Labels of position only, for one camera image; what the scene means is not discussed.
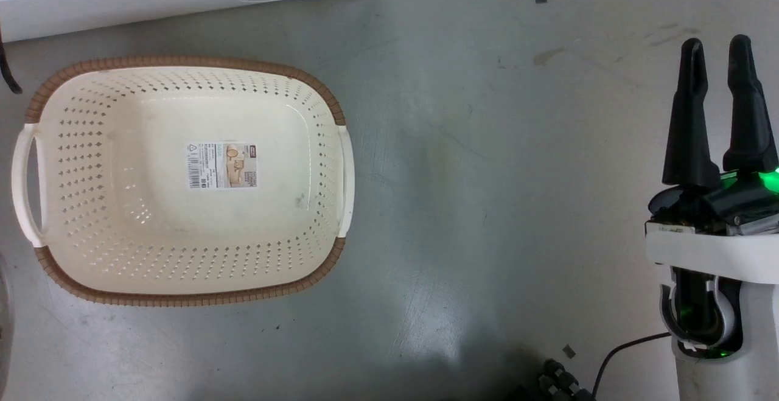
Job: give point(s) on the paper label sticker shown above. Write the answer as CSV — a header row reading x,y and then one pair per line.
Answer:
x,y
223,165

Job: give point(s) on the cream perforated laundry basket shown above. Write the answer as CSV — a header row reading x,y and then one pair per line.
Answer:
x,y
152,237

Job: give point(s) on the black ribbed connector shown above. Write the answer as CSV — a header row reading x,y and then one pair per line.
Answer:
x,y
560,383

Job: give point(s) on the small grey floor marker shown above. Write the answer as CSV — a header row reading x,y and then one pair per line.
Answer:
x,y
569,351

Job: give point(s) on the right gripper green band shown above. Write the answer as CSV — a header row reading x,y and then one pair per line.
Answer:
x,y
712,249

